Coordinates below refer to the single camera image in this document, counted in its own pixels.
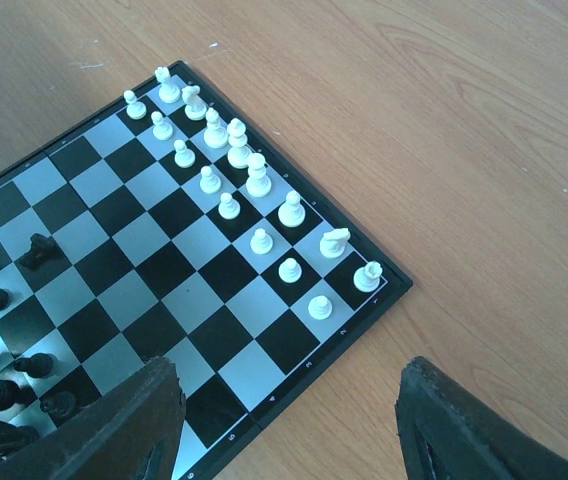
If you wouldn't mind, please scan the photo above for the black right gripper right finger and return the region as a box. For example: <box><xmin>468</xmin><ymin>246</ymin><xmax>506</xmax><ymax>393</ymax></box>
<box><xmin>395</xmin><ymin>356</ymin><xmax>568</xmax><ymax>479</ymax></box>

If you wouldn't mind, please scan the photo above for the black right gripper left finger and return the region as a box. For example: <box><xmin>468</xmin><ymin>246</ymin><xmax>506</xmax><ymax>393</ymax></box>
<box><xmin>0</xmin><ymin>357</ymin><xmax>186</xmax><ymax>479</ymax></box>

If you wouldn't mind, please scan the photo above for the white rook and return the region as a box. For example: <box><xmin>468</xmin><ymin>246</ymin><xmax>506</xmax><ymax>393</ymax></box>
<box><xmin>353</xmin><ymin>261</ymin><xmax>383</xmax><ymax>293</ymax></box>
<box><xmin>154</xmin><ymin>66</ymin><xmax>181</xmax><ymax>104</ymax></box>

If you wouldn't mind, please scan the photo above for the white pawn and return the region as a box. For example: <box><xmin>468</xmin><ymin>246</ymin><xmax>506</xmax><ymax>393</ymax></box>
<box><xmin>278</xmin><ymin>257</ymin><xmax>302</xmax><ymax>284</ymax></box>
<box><xmin>250</xmin><ymin>228</ymin><xmax>274</xmax><ymax>255</ymax></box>
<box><xmin>308</xmin><ymin>295</ymin><xmax>333</xmax><ymax>320</ymax></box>
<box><xmin>151</xmin><ymin>111</ymin><xmax>174</xmax><ymax>141</ymax></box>
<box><xmin>123</xmin><ymin>90</ymin><xmax>147</xmax><ymax>120</ymax></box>
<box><xmin>199</xmin><ymin>165</ymin><xmax>222</xmax><ymax>194</ymax></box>
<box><xmin>218</xmin><ymin>192</ymin><xmax>241</xmax><ymax>220</ymax></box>
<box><xmin>173</xmin><ymin>139</ymin><xmax>196</xmax><ymax>169</ymax></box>

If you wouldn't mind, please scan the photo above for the black and white chessboard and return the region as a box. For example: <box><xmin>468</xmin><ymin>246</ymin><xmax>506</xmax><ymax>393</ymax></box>
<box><xmin>0</xmin><ymin>79</ymin><xmax>412</xmax><ymax>479</ymax></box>

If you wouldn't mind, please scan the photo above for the white knight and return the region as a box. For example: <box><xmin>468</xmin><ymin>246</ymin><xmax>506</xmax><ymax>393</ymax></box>
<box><xmin>182</xmin><ymin>85</ymin><xmax>208</xmax><ymax>121</ymax></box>
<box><xmin>319</xmin><ymin>228</ymin><xmax>351</xmax><ymax>258</ymax></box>

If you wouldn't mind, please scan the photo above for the white bishop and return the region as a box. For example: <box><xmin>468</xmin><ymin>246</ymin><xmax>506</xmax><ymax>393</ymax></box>
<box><xmin>203</xmin><ymin>107</ymin><xmax>229</xmax><ymax>149</ymax></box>
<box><xmin>277</xmin><ymin>190</ymin><xmax>306</xmax><ymax>228</ymax></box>

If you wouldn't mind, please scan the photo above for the white king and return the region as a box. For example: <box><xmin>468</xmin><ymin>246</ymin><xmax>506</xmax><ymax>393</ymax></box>
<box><xmin>227</xmin><ymin>118</ymin><xmax>252</xmax><ymax>169</ymax></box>

